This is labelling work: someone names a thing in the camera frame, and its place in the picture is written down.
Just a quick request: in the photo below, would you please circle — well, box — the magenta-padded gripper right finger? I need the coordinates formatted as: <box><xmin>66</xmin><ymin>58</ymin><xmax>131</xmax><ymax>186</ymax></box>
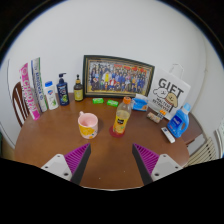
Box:
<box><xmin>132</xmin><ymin>143</ymin><xmax>184</xmax><ymax>186</ymax></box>

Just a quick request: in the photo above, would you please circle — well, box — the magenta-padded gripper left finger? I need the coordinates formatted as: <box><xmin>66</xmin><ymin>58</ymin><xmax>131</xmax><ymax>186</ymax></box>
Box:
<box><xmin>40</xmin><ymin>143</ymin><xmax>92</xmax><ymax>186</ymax></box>

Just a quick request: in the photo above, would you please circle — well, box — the orange-capped juice bottle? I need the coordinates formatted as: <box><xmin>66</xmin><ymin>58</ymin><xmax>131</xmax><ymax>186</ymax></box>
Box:
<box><xmin>112</xmin><ymin>96</ymin><xmax>133</xmax><ymax>136</ymax></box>

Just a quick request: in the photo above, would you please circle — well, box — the white remote control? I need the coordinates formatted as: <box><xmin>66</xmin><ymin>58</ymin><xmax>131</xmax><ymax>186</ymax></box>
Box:
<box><xmin>160</xmin><ymin>126</ymin><xmax>176</xmax><ymax>144</ymax></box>

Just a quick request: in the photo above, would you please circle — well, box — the white radiator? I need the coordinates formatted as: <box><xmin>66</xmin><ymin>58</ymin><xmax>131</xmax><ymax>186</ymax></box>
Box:
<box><xmin>186</xmin><ymin>137</ymin><xmax>218</xmax><ymax>167</ymax></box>

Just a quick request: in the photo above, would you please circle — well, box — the blue detergent bottle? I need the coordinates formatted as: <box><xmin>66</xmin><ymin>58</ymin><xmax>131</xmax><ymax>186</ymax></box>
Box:
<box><xmin>166</xmin><ymin>102</ymin><xmax>192</xmax><ymax>139</ymax></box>

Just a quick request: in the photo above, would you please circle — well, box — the pink and yellow mug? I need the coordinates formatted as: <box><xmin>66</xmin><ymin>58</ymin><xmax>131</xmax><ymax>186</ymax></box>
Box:
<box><xmin>77</xmin><ymin>111</ymin><xmax>100</xmax><ymax>140</ymax></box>

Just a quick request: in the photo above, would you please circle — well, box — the flat round red coaster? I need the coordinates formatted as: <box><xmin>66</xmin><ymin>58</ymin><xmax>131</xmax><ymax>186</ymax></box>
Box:
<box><xmin>108</xmin><ymin>124</ymin><xmax>126</xmax><ymax>138</ymax></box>

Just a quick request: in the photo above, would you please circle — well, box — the blue tissue pack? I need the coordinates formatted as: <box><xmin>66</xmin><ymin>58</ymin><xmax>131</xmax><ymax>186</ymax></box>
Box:
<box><xmin>131</xmin><ymin>93</ymin><xmax>150</xmax><ymax>112</ymax></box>

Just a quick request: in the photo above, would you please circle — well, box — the white shampoo bottle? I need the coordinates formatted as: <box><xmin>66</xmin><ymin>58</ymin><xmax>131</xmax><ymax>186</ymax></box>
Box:
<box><xmin>44</xmin><ymin>80</ymin><xmax>60</xmax><ymax>111</ymax></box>

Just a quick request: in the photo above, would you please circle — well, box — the dark blue pump bottle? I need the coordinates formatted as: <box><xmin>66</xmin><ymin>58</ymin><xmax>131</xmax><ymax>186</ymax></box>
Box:
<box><xmin>56</xmin><ymin>72</ymin><xmax>70</xmax><ymax>107</ymax></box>

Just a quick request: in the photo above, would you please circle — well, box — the brown wooden chair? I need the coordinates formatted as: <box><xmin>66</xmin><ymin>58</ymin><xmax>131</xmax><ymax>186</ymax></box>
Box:
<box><xmin>11</xmin><ymin>81</ymin><xmax>31</xmax><ymax>128</ymax></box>

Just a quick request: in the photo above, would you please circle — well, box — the brown pump bottle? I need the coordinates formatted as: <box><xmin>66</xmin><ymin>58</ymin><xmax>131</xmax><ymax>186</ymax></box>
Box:
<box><xmin>73</xmin><ymin>74</ymin><xmax>84</xmax><ymax>102</ymax></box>

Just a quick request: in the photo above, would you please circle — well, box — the white paper gift bag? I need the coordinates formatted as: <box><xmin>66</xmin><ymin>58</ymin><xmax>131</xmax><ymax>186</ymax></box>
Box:
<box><xmin>147</xmin><ymin>63</ymin><xmax>192</xmax><ymax>121</ymax></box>

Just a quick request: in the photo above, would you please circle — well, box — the pink and white long box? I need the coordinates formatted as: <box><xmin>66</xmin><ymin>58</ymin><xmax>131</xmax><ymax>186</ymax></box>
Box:
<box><xmin>19</xmin><ymin>62</ymin><xmax>41</xmax><ymax>121</ymax></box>

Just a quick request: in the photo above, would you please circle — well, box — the white and green long box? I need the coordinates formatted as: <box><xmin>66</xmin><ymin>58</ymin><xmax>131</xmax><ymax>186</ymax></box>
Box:
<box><xmin>30</xmin><ymin>57</ymin><xmax>49</xmax><ymax>113</ymax></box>

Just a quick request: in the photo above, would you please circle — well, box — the framed group photo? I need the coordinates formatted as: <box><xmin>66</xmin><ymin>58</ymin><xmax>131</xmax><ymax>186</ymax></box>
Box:
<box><xmin>82</xmin><ymin>54</ymin><xmax>156</xmax><ymax>99</ymax></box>

